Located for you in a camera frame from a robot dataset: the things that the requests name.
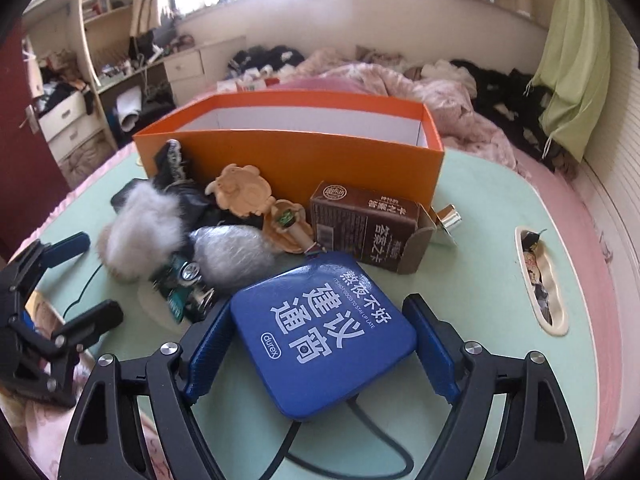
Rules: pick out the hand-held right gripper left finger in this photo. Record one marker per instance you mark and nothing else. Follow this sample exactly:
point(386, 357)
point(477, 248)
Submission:
point(207, 355)

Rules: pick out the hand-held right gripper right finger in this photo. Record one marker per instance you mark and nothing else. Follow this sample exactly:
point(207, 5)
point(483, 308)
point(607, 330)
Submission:
point(430, 345)

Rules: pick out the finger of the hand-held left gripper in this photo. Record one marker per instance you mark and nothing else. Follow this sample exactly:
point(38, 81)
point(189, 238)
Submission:
point(67, 249)
point(95, 320)

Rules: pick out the green foil packet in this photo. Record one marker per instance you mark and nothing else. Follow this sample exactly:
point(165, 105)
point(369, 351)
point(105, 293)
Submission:
point(185, 290)

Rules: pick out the grey furry pom-pom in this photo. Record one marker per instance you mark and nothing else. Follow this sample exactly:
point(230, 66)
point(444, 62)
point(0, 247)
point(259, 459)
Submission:
point(145, 230)

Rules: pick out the blue tin box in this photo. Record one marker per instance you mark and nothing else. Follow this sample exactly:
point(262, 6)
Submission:
point(320, 340)

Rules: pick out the black plastic bag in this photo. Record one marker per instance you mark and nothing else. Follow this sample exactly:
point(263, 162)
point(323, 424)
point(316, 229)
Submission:
point(197, 205)

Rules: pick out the brown carton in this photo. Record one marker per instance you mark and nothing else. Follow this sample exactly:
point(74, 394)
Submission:
point(360, 225)

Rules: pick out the beige plastic toy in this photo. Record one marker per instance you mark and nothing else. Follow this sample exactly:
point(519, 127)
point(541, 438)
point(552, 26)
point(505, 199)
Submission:
point(240, 190)

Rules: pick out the orange cardboard box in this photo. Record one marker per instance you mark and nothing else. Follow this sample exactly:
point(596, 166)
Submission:
point(300, 160)

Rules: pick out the green cartoon-print desktop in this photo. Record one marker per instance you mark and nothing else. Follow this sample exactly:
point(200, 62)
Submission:
point(490, 310)

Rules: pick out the wrappers in desktop slot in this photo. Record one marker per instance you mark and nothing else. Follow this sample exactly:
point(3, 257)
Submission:
point(537, 270)

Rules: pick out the pink floral quilt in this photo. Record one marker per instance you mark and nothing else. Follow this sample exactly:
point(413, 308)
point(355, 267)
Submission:
point(35, 430)

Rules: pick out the dark red door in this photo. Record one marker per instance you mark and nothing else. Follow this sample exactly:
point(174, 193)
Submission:
point(25, 170)

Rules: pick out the clear plastic wrap ball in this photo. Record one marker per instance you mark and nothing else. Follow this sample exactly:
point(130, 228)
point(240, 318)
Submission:
point(230, 257)

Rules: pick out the white drawer cabinet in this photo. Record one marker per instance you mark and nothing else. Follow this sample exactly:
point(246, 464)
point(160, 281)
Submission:
point(65, 120)

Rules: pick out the white paper roll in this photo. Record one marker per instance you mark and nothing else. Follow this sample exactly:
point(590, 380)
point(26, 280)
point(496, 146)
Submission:
point(130, 110)

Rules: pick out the cream bedroom desk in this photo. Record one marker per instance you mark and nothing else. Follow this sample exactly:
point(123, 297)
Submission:
point(185, 65)

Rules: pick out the cream bookshelf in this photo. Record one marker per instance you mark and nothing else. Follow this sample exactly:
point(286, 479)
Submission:
point(107, 5)

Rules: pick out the red and white packet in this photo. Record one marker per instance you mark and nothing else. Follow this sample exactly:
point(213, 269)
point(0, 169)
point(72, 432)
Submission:
point(255, 85)

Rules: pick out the black clothes pile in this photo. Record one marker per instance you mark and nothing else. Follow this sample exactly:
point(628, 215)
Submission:
point(500, 95)

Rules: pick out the white garment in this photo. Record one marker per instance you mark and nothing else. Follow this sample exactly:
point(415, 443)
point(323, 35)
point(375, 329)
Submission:
point(445, 75)

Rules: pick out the black white-striped clothes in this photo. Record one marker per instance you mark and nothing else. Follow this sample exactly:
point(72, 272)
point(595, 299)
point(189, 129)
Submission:
point(265, 57)

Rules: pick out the maroon pillow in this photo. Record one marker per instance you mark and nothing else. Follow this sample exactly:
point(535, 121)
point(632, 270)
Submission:
point(330, 85)

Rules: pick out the beige garment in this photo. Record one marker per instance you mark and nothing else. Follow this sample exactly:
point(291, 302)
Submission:
point(377, 56)

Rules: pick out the light green cloth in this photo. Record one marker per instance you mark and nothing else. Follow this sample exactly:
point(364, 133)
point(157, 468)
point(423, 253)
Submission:
point(575, 75)

